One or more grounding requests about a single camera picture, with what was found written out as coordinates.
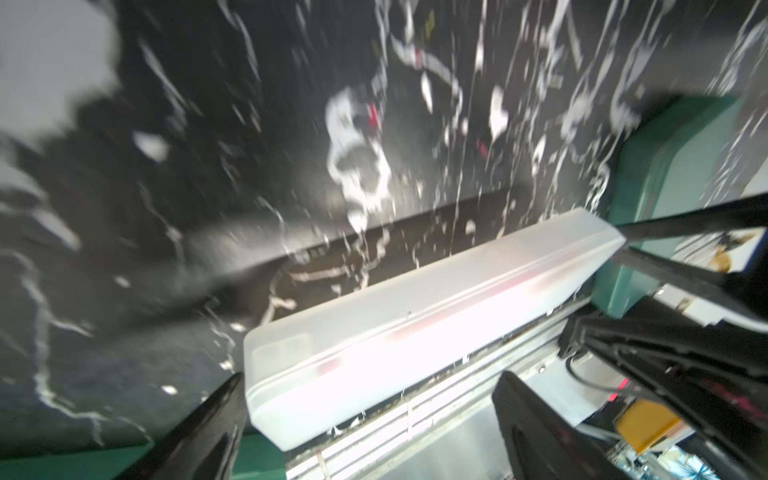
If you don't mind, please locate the aluminium front rail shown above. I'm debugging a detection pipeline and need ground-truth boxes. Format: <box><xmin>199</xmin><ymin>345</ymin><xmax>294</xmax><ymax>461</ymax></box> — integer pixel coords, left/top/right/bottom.
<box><xmin>286</xmin><ymin>298</ymin><xmax>589</xmax><ymax>479</ymax></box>

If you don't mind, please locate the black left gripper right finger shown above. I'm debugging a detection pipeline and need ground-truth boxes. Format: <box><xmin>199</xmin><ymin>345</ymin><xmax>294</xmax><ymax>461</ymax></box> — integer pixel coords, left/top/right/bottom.
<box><xmin>492</xmin><ymin>371</ymin><xmax>628</xmax><ymax>479</ymax></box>

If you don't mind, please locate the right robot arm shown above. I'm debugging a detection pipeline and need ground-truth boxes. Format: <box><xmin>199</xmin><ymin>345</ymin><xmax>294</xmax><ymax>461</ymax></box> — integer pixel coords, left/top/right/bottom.
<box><xmin>559</xmin><ymin>194</ymin><xmax>767</xmax><ymax>479</ymax></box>

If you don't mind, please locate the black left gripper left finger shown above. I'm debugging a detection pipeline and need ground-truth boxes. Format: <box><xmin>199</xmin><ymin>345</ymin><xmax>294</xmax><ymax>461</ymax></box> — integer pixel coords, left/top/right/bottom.
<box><xmin>117</xmin><ymin>373</ymin><xmax>247</xmax><ymax>480</ymax></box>

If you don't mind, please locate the clear case with red pen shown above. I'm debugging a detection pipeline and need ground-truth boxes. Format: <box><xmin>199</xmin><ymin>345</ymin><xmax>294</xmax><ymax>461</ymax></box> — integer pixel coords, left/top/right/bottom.
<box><xmin>244</xmin><ymin>209</ymin><xmax>625</xmax><ymax>451</ymax></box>

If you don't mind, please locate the green pencil case front right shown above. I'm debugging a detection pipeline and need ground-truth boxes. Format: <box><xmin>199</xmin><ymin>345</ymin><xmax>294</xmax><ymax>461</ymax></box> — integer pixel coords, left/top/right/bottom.
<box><xmin>592</xmin><ymin>96</ymin><xmax>742</xmax><ymax>318</ymax></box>

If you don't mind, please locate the green pencil case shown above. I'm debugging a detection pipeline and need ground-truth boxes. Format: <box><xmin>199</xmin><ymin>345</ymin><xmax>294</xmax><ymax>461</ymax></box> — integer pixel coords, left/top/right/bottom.
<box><xmin>1</xmin><ymin>434</ymin><xmax>287</xmax><ymax>479</ymax></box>
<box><xmin>592</xmin><ymin>96</ymin><xmax>742</xmax><ymax>318</ymax></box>

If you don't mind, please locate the green pencil case front left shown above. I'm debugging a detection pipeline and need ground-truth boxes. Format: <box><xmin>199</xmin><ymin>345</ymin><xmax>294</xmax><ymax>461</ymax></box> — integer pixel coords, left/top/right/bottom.
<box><xmin>1</xmin><ymin>434</ymin><xmax>287</xmax><ymax>479</ymax></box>

